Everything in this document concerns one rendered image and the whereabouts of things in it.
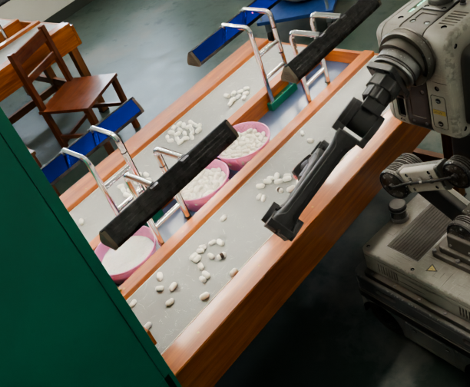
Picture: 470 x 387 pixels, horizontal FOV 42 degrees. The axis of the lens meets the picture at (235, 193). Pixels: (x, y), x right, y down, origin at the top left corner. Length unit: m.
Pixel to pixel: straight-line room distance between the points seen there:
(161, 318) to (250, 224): 0.49
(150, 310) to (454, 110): 1.19
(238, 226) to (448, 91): 0.98
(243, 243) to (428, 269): 0.68
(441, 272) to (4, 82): 3.38
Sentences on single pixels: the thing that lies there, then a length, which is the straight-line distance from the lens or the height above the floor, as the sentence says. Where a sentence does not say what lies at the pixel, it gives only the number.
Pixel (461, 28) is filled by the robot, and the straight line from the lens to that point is 1.70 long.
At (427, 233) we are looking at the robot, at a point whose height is 0.47.
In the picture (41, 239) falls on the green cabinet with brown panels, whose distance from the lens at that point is 1.45.
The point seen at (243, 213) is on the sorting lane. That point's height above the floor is 0.74.
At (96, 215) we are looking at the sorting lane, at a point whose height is 0.74.
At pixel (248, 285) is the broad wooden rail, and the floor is 0.76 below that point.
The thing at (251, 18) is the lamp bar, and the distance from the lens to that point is 3.04.
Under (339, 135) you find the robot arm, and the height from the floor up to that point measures 1.30.
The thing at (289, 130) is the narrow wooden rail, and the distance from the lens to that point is 2.70.
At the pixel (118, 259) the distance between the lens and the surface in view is 2.47.
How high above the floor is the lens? 2.25
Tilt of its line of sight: 37 degrees down
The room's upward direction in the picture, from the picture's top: 22 degrees counter-clockwise
